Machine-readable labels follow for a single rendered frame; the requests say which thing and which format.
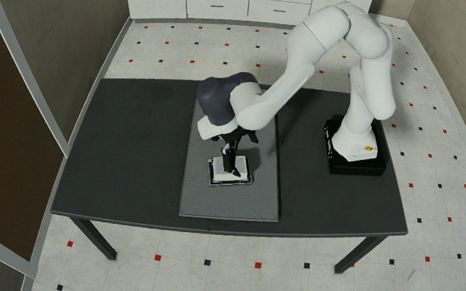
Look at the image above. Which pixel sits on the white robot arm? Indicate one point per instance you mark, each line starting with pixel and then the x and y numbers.
pixel 239 99

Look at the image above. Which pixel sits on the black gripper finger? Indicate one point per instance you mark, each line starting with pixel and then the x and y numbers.
pixel 251 134
pixel 229 158

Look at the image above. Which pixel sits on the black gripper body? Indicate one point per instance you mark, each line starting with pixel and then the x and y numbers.
pixel 232 136

